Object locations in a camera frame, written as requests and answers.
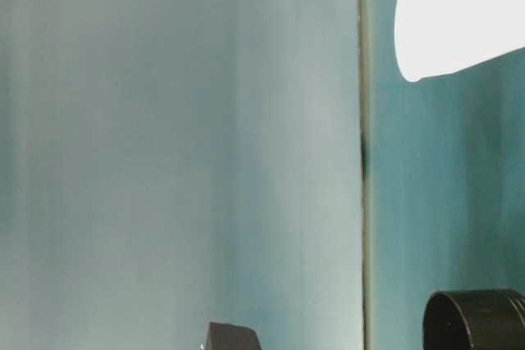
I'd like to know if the blue-green table cloth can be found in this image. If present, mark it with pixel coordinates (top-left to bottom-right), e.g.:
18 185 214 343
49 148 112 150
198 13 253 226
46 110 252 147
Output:
358 0 525 350

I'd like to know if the white paper cup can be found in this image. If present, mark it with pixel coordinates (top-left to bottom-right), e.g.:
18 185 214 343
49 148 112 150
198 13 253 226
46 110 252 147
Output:
394 0 525 84

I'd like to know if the black cup holder red handle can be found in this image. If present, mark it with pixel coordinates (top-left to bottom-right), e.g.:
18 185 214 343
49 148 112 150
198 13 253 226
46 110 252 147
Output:
422 290 525 350

